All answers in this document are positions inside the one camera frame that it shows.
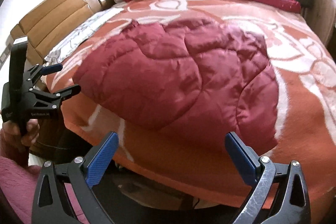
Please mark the pink fuzzy sleeve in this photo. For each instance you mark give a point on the pink fuzzy sleeve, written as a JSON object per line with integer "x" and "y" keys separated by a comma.
{"x": 18, "y": 179}

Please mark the dark red quilted puffer coat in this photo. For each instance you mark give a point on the dark red quilted puffer coat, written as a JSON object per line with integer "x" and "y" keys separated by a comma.
{"x": 191, "y": 80}

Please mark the wooden headboard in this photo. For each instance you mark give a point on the wooden headboard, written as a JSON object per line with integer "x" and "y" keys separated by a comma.
{"x": 51, "y": 21}

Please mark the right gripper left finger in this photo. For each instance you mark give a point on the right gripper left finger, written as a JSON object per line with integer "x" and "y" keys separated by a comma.
{"x": 51, "y": 202}

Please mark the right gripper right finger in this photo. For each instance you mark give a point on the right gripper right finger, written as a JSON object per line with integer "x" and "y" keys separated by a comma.
{"x": 291, "y": 202}

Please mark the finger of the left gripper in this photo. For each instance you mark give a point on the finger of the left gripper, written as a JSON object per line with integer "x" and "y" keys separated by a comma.
{"x": 52, "y": 101}
{"x": 37, "y": 71}

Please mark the orange white patterned blanket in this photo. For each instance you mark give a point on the orange white patterned blanket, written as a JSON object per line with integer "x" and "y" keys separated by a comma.
{"x": 305, "y": 124}

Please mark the left hand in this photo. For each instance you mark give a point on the left hand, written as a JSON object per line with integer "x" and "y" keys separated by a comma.
{"x": 11, "y": 134}

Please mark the grey white bed sheet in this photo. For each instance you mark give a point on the grey white bed sheet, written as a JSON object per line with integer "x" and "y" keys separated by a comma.
{"x": 80, "y": 34}

